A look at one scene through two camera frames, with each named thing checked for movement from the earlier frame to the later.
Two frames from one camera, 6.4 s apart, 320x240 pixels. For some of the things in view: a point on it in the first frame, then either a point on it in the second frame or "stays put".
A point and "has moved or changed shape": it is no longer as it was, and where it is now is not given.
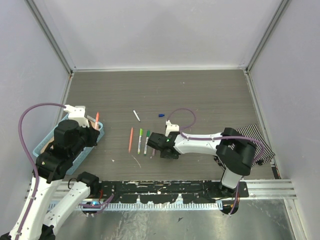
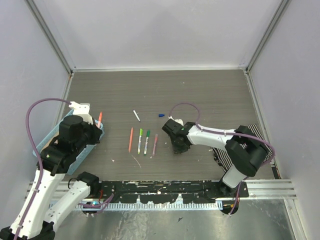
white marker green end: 147,135 stays put
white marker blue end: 136,115 stays put
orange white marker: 97,120 has moved or changed shape
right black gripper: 175,156 -> 177,150
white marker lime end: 141,133 stays put
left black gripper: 93,133 stays put
